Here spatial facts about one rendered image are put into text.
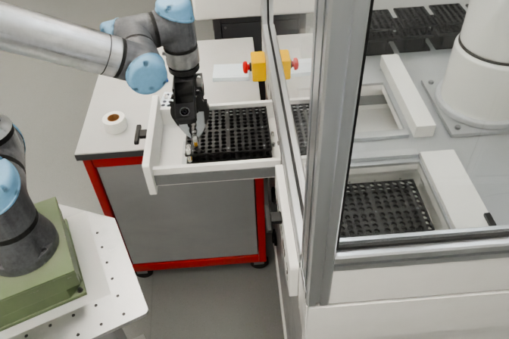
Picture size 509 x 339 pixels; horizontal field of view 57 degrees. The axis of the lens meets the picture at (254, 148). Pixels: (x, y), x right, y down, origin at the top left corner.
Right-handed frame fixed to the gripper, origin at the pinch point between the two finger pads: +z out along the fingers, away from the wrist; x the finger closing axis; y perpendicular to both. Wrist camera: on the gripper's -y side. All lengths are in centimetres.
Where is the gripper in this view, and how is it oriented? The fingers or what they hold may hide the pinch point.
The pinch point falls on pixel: (194, 135)
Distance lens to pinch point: 120.5
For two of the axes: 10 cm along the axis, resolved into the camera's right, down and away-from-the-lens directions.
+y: -0.7, -6.8, 7.3
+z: 0.4, 7.3, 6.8
